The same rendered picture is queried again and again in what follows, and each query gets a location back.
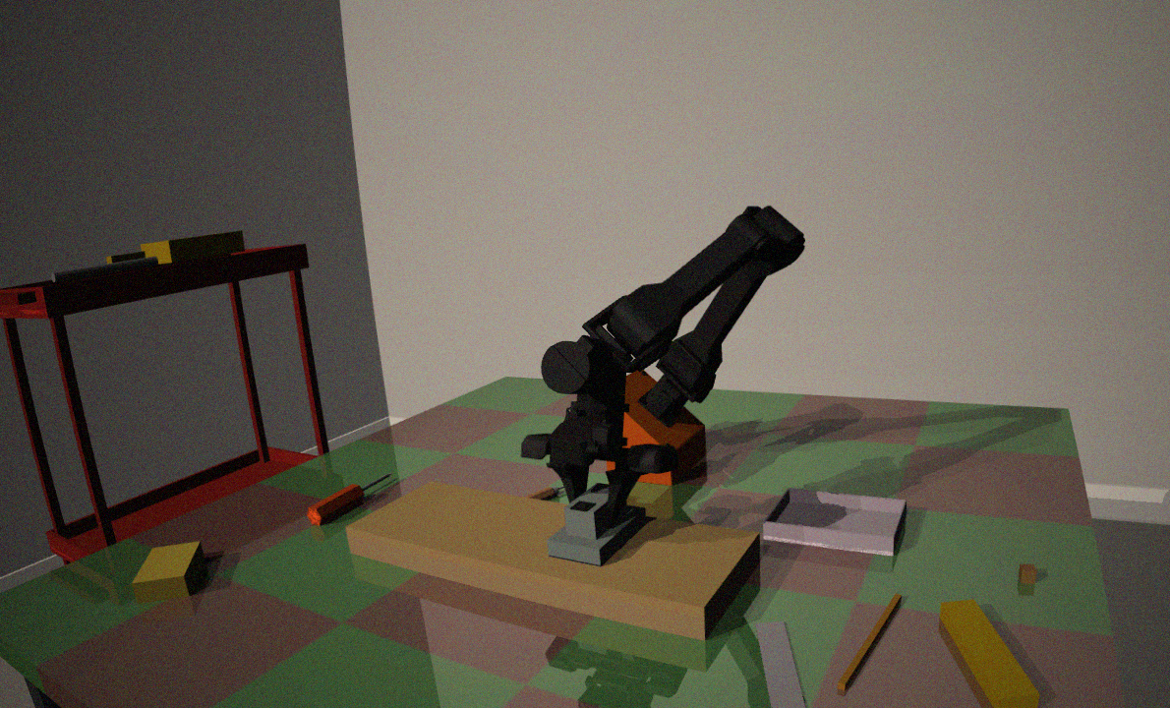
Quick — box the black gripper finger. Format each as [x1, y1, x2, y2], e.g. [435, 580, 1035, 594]
[606, 469, 648, 527]
[546, 462, 589, 503]

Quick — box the yellow rectangular bar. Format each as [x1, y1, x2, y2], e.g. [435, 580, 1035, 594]
[940, 600, 1039, 708]

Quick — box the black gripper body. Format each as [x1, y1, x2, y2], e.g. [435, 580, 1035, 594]
[521, 394, 677, 474]

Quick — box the tan wooden floor panel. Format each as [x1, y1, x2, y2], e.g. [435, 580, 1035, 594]
[345, 482, 761, 641]

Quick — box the grey flat bar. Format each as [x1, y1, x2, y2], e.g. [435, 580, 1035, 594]
[755, 621, 805, 708]

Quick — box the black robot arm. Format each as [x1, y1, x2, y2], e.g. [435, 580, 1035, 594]
[541, 206, 805, 466]

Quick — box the yellow box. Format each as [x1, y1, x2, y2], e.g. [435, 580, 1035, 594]
[132, 541, 205, 604]

